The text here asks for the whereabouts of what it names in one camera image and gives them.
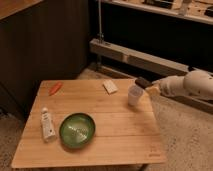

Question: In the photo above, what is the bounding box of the metal shelf rack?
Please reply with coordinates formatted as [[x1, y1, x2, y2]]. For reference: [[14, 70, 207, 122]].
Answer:
[[89, 0, 213, 111]]

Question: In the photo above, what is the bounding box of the white sponge block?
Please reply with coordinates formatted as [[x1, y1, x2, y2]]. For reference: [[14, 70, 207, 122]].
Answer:
[[103, 80, 118, 94]]

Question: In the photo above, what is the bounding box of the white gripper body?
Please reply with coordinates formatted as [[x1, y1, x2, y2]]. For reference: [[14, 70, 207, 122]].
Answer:
[[159, 76, 186, 97]]

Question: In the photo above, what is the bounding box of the orange carrot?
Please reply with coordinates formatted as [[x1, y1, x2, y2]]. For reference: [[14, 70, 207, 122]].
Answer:
[[49, 82, 63, 96]]

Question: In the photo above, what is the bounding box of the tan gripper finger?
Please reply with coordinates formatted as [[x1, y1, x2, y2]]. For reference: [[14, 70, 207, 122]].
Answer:
[[146, 86, 161, 96], [152, 79, 162, 84]]

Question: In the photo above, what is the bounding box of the black eraser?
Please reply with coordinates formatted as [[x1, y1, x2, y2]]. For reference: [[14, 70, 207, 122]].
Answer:
[[135, 77, 152, 89]]

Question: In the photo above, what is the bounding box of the white tube with cap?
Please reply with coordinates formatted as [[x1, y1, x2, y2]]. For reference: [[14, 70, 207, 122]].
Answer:
[[41, 107, 56, 142]]

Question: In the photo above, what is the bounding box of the white ceramic cup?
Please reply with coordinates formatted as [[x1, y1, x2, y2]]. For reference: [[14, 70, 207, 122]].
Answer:
[[128, 85, 143, 106]]

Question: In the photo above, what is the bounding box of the green bowl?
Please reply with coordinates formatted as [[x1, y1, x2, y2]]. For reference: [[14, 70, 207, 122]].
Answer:
[[59, 113, 96, 149]]

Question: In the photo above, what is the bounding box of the wooden table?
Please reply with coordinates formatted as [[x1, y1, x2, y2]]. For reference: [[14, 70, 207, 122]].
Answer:
[[12, 79, 166, 168]]

